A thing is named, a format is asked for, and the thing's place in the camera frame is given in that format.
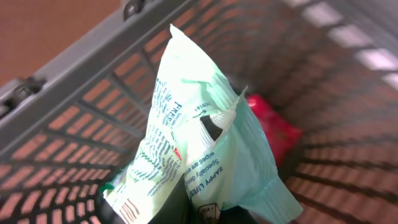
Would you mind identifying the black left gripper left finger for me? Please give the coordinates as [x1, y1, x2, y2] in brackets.
[149, 176, 192, 224]

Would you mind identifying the pale green wipes packet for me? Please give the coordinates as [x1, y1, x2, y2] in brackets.
[104, 26, 303, 224]

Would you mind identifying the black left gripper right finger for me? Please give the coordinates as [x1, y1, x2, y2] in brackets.
[219, 206, 257, 224]

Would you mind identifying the green snack packet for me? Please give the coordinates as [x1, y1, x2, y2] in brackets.
[99, 182, 114, 192]

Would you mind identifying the grey plastic shopping basket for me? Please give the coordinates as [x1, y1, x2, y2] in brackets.
[1, 0, 397, 223]

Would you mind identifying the red snack packet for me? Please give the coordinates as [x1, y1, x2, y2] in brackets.
[247, 95, 302, 167]

